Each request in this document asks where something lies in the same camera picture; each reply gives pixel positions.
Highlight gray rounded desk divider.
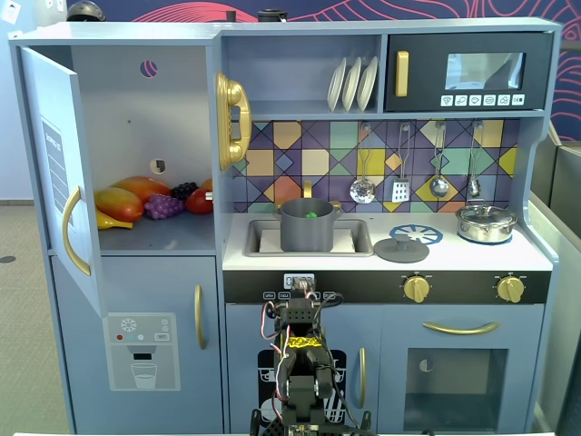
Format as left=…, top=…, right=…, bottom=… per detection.
left=527, top=122, right=581, bottom=435

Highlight large red yellow mango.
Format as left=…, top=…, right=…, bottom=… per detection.
left=110, top=175, right=173, bottom=206

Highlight steel toy skimmer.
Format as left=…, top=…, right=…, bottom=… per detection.
left=349, top=124, right=378, bottom=204

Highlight small red yellow mango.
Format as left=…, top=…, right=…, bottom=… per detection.
left=94, top=186, right=146, bottom=223

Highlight steel toy spatula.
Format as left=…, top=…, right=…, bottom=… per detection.
left=390, top=123, right=412, bottom=203

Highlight blue shopping list cabinet door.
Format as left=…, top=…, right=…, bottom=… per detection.
left=18, top=45, right=108, bottom=320

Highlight gold dishwasher handle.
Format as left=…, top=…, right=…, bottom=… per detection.
left=358, top=346, right=369, bottom=409

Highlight gold toy telephone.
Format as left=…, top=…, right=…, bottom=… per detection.
left=213, top=71, right=252, bottom=172

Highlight steel toy ladle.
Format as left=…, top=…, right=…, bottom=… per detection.
left=428, top=122, right=451, bottom=199

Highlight gold cabinet door handle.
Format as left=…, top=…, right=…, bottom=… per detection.
left=61, top=185, right=93, bottom=277

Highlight black toy microwave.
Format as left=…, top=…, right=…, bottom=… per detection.
left=384, top=32, right=556, bottom=113

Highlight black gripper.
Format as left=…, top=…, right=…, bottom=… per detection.
left=290, top=273, right=317, bottom=301

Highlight dark helmet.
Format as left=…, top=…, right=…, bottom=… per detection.
left=65, top=0, right=107, bottom=23

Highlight gold microwave handle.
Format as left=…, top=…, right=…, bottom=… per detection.
left=394, top=50, right=410, bottom=98

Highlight red toy tomato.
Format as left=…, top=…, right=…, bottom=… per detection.
left=183, top=187, right=215, bottom=216

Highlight white toy plate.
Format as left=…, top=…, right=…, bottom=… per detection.
left=327, top=57, right=349, bottom=113
left=340, top=56, right=363, bottom=113
left=355, top=55, right=379, bottom=113

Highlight gold freezer door handle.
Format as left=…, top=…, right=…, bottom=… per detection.
left=193, top=283, right=208, bottom=351

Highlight gray plastic pot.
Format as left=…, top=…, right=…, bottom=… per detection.
left=273, top=197, right=343, bottom=253

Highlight steel toy spoon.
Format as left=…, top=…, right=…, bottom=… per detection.
left=467, top=122, right=485, bottom=198

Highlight gray pot lid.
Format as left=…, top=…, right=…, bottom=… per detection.
left=372, top=235, right=430, bottom=263

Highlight purple toy grapes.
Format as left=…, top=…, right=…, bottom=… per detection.
left=143, top=193, right=185, bottom=221

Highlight steel toy pot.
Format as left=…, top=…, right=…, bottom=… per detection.
left=455, top=216, right=519, bottom=243

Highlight gold stove knob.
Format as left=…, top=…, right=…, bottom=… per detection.
left=402, top=274, right=432, bottom=303
left=495, top=274, right=527, bottom=304

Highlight blue toy kitchen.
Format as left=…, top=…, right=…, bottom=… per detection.
left=7, top=16, right=565, bottom=435

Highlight dark toy grapes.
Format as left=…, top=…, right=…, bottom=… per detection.
left=170, top=182, right=200, bottom=203

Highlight steel pot lid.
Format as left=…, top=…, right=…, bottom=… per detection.
left=455, top=203, right=518, bottom=226

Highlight gold oven handle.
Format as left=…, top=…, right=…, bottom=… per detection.
left=422, top=320, right=501, bottom=336

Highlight gray toy sink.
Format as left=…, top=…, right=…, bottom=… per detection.
left=242, top=218, right=375, bottom=258

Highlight yellow toy banana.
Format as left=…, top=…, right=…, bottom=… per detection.
left=95, top=210, right=135, bottom=232

